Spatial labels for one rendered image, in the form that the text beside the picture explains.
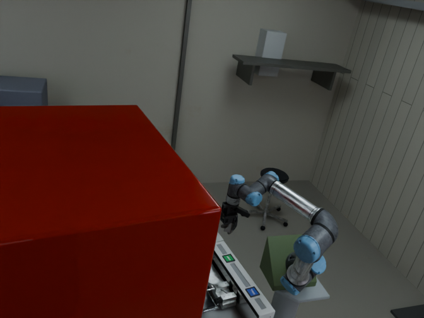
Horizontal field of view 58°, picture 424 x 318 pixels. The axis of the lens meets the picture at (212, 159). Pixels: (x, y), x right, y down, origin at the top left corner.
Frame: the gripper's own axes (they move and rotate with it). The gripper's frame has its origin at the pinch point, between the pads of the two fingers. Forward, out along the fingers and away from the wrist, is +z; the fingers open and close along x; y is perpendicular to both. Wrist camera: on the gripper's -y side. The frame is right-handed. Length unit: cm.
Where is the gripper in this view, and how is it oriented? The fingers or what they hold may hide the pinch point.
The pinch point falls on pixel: (229, 231)
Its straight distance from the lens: 214.9
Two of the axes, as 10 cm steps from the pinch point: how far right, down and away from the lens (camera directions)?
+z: -1.5, 8.9, 4.3
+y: -8.9, 0.7, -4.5
